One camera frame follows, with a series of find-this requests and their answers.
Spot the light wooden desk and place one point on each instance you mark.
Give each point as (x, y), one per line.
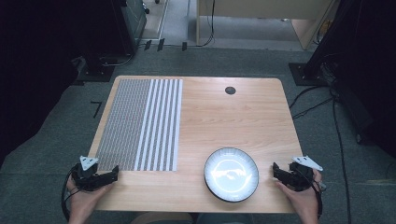
(264, 7)

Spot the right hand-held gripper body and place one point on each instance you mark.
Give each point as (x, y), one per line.
(301, 175)

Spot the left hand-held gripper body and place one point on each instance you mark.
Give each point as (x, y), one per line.
(84, 174)

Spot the white plate with dark rim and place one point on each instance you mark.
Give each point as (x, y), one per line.
(231, 174)

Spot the person's left hand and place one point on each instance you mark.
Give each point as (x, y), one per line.
(83, 200)

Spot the person's right hand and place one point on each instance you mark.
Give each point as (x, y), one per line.
(300, 200)

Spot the grey white striped placemat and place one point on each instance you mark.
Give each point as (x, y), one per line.
(137, 124)

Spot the round black table grommet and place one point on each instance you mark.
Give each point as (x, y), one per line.
(230, 90)

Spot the dark cabinet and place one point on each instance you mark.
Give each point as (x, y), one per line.
(133, 21)

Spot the black stand base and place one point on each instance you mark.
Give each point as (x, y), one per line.
(306, 74)
(95, 72)

